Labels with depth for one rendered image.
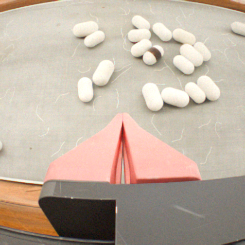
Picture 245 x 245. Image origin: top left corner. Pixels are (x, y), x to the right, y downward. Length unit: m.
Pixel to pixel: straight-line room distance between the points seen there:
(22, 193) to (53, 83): 0.15
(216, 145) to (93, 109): 0.16
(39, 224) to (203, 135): 0.22
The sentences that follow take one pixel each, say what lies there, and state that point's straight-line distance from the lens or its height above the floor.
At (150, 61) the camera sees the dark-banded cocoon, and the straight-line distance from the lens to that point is 0.26.
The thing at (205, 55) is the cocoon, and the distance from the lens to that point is 0.29.
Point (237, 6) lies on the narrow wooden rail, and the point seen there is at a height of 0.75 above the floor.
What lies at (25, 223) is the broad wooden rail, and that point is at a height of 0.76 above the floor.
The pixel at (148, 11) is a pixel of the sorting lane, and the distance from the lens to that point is 0.34.
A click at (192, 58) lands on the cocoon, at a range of 0.28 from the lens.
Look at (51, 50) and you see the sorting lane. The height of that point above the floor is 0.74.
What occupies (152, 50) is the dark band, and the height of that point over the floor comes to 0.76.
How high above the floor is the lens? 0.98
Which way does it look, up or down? 76 degrees down
